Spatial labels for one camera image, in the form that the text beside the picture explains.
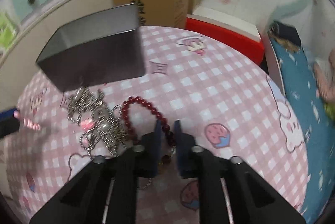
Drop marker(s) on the pink checkered tablecloth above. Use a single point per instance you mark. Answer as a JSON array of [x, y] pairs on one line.
[[221, 97]]

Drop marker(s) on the green paper bag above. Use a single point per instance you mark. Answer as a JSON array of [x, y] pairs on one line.
[[8, 33]]

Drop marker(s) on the teal bed sheet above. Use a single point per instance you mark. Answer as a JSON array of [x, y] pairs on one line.
[[318, 129]]

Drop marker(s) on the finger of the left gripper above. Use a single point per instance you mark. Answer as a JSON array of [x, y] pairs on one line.
[[8, 123]]

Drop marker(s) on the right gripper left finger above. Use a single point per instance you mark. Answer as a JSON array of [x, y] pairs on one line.
[[140, 161]]

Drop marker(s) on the dark folded clothes on bed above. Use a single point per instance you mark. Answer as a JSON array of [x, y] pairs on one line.
[[286, 32]]

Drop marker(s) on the red white bench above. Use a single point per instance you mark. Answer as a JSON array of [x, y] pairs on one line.
[[234, 32]]

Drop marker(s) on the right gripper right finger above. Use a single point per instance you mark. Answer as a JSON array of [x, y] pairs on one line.
[[194, 161]]

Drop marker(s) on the grey metal tin box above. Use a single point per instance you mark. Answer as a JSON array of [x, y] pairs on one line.
[[100, 48]]

